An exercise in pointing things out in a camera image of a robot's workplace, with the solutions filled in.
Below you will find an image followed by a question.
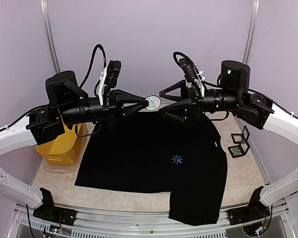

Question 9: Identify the round white brooch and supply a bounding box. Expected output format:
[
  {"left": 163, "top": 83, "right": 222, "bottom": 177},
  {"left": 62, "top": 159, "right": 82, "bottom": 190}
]
[{"left": 145, "top": 95, "right": 161, "bottom": 111}]

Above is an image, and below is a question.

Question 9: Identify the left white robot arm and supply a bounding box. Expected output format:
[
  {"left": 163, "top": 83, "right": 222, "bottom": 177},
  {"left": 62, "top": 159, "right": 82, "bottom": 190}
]
[{"left": 0, "top": 70, "right": 149, "bottom": 221}]

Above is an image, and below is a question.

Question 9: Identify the black t-shirt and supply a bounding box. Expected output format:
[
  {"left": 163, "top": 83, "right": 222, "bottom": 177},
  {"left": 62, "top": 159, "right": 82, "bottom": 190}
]
[{"left": 75, "top": 112, "right": 227, "bottom": 226}]

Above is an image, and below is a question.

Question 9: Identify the right aluminium frame post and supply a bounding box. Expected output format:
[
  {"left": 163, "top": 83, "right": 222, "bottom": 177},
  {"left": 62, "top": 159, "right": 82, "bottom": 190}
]
[{"left": 242, "top": 0, "right": 260, "bottom": 64}]

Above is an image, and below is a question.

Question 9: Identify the left aluminium frame post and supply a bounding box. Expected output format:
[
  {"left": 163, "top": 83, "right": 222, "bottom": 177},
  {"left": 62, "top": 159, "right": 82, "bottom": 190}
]
[{"left": 39, "top": 0, "right": 60, "bottom": 73}]

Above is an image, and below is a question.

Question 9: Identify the yellow plastic basket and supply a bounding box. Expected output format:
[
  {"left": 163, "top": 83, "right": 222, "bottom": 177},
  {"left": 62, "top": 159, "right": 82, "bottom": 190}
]
[{"left": 36, "top": 124, "right": 84, "bottom": 166}]

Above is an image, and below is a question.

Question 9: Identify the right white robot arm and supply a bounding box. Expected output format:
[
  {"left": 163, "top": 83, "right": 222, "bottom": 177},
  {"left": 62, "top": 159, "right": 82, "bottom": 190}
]
[{"left": 159, "top": 57, "right": 298, "bottom": 146}]

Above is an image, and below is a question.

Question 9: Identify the black brooch box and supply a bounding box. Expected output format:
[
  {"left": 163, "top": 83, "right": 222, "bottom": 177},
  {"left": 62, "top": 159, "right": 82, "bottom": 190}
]
[
  {"left": 231, "top": 126, "right": 250, "bottom": 144},
  {"left": 228, "top": 138, "right": 250, "bottom": 158}
]

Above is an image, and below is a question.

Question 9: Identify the front aluminium rail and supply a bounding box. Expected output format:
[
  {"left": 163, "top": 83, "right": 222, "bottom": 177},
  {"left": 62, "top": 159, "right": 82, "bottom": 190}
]
[{"left": 13, "top": 195, "right": 289, "bottom": 238}]

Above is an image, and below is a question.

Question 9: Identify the aluminium frame post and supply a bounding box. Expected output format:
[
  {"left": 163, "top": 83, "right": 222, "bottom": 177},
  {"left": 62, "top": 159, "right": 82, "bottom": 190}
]
[
  {"left": 39, "top": 0, "right": 60, "bottom": 73},
  {"left": 242, "top": 0, "right": 260, "bottom": 64}
]

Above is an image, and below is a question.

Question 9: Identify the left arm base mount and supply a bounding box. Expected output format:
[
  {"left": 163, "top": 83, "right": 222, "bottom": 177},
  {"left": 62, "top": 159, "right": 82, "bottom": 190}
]
[{"left": 33, "top": 188, "right": 77, "bottom": 226}]

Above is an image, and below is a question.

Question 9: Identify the near black brooch box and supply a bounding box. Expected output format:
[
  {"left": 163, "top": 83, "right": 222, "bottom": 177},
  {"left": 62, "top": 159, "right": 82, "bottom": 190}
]
[{"left": 228, "top": 138, "right": 250, "bottom": 158}]

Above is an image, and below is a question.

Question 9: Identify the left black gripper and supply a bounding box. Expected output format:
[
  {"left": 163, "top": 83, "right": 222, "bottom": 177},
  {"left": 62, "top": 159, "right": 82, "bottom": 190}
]
[{"left": 60, "top": 88, "right": 149, "bottom": 131}]

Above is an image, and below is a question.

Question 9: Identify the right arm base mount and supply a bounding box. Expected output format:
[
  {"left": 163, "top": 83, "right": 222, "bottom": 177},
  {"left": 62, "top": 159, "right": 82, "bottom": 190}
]
[{"left": 227, "top": 200, "right": 271, "bottom": 225}]

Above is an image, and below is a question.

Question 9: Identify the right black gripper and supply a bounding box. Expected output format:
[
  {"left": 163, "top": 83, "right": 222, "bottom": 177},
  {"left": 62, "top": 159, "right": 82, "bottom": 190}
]
[{"left": 159, "top": 78, "right": 242, "bottom": 126}]

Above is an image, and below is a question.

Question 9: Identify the far black brooch box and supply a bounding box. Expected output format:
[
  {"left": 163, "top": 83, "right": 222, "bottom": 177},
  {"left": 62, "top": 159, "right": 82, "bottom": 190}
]
[{"left": 231, "top": 126, "right": 250, "bottom": 144}]

